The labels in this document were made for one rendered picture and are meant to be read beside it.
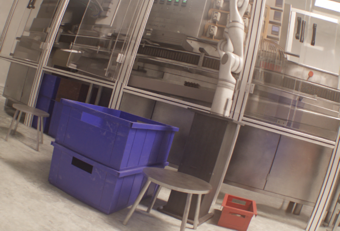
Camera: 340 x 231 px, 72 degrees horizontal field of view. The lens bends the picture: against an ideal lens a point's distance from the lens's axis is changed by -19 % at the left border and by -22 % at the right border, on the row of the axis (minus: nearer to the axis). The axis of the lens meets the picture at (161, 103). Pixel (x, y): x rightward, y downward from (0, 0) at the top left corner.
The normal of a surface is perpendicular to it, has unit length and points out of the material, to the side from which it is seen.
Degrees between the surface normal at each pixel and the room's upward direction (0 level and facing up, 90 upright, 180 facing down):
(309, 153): 90
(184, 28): 90
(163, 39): 90
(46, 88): 90
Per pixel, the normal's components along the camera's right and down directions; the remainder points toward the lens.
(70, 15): -0.37, -0.12
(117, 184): 0.90, 0.25
